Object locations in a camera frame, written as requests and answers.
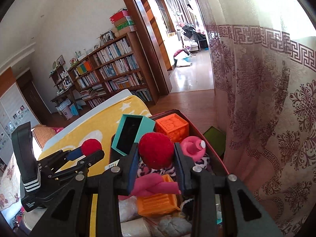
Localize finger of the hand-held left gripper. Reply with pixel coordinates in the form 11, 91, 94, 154
39, 147, 86, 172
47, 149, 105, 185

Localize pink leopard print sock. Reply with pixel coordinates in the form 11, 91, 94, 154
138, 162, 176, 178
196, 153, 211, 169

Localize wooden desk with hutch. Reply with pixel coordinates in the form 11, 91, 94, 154
49, 65, 83, 115

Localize blue bag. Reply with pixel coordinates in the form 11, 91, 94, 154
69, 104, 82, 116

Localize deep orange toy cube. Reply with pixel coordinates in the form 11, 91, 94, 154
155, 113, 190, 145

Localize light orange toy cube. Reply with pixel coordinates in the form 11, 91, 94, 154
137, 174, 182, 218

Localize grey sock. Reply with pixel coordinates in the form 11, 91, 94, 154
157, 215, 193, 237

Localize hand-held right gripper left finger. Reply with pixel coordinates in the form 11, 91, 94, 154
30, 142, 142, 237

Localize white panel wardrobe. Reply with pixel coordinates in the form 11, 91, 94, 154
0, 67, 40, 168

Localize black fuzzy sock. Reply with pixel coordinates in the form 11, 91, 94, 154
178, 195, 197, 219

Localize white cloth pile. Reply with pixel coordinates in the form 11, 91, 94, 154
173, 51, 193, 68

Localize tan box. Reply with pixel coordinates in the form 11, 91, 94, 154
112, 27, 137, 37

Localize green container lid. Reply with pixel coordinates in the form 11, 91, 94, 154
202, 126, 226, 161

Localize red felt ball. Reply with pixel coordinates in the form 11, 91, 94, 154
81, 138, 103, 156
138, 132, 174, 169

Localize photo frame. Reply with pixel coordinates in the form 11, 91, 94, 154
101, 30, 114, 43

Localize dark wooden door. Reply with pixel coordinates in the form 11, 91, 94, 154
16, 70, 53, 127

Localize yellow white printed blanket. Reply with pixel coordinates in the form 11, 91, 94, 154
37, 95, 152, 237

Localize rows of books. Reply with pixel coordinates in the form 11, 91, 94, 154
71, 39, 151, 108

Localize red green fabric storage container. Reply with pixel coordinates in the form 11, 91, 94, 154
118, 109, 226, 237

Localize wooden door frame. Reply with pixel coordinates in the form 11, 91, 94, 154
115, 0, 173, 95

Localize wooden bookshelf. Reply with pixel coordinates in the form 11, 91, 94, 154
68, 33, 158, 109

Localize patterned pink curtain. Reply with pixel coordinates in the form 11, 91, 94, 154
193, 0, 316, 237

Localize grey window drape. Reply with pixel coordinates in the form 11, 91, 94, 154
164, 0, 195, 26

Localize teal cardboard box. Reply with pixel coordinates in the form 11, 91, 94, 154
111, 114, 156, 156

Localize pink knotted sock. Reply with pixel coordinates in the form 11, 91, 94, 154
180, 136, 206, 163
130, 173, 182, 198

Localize orange woven pillow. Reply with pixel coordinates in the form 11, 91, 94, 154
32, 125, 58, 150

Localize pile of clothes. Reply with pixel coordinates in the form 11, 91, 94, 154
179, 22, 206, 51

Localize clear plastic bag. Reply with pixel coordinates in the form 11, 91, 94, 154
118, 196, 139, 224

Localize floral bedsheet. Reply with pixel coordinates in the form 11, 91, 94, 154
0, 153, 27, 218

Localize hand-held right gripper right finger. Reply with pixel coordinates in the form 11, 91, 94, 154
174, 142, 283, 237

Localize white carton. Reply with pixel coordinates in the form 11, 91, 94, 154
55, 100, 72, 120

